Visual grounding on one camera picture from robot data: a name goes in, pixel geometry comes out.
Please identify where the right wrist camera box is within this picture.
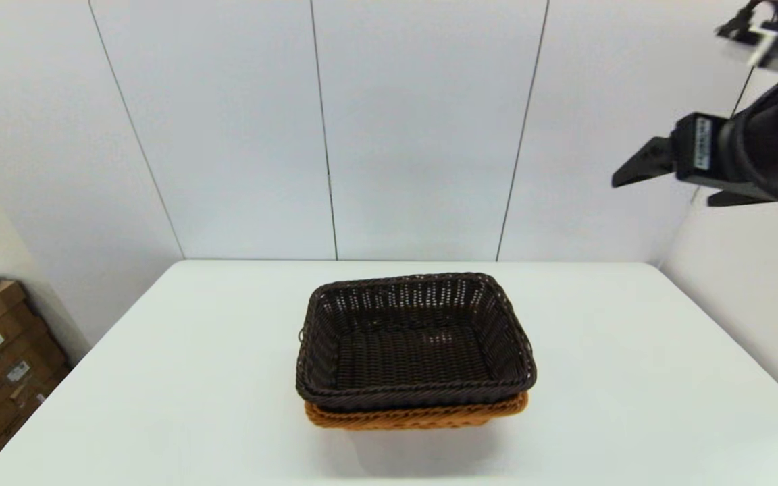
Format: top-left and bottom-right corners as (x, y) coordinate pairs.
(713, 0), (778, 74)

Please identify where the orange wicker basket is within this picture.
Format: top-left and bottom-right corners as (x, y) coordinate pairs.
(303, 393), (530, 431)

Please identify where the dark brown wicker basket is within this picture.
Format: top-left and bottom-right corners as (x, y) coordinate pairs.
(294, 272), (538, 414)

